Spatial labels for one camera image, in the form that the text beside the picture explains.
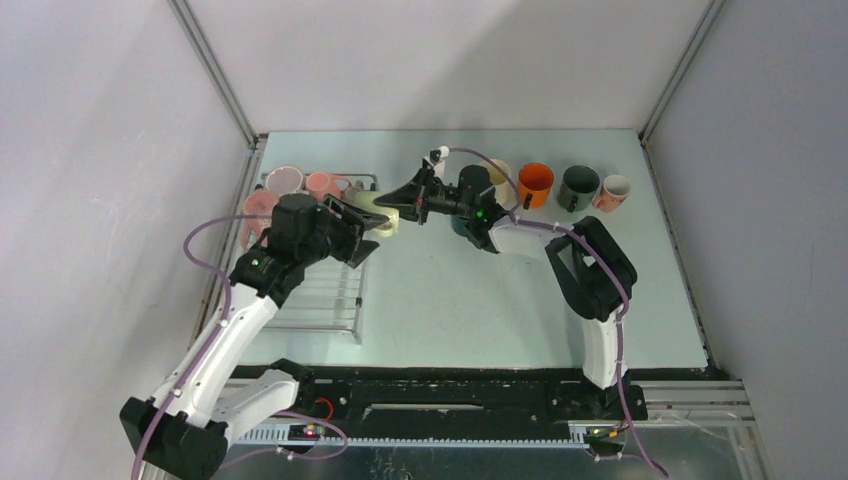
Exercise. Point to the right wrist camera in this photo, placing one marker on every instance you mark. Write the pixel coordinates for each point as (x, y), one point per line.
(435, 160)

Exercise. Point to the wire dish rack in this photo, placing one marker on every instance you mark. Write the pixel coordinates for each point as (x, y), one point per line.
(331, 291)

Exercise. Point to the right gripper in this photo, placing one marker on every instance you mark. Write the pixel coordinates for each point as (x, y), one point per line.
(414, 195)

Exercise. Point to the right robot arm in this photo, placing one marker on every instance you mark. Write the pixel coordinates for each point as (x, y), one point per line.
(593, 274)

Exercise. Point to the pink patterned mug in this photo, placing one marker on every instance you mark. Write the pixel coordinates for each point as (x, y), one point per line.
(260, 204)

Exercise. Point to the grey mug white base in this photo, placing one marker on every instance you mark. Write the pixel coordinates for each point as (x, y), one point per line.
(285, 180)

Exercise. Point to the cream mug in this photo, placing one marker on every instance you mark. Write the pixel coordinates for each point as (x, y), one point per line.
(500, 174)

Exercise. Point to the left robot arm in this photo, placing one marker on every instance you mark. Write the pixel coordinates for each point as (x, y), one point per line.
(225, 331)

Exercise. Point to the salmon printed mug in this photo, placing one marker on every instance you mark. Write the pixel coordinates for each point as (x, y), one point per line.
(614, 190)

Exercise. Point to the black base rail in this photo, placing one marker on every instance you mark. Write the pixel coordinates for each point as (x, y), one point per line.
(457, 404)

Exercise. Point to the orange mug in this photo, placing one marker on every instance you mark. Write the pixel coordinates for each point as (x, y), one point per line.
(535, 181)

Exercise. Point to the aluminium frame rail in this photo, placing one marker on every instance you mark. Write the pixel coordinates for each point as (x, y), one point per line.
(698, 425)

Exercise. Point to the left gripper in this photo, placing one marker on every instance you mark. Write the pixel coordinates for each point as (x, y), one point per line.
(353, 250)

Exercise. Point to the teal green mug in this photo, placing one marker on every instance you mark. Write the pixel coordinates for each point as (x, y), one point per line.
(460, 226)

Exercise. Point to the dark green mug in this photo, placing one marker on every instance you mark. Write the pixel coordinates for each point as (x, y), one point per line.
(577, 188)

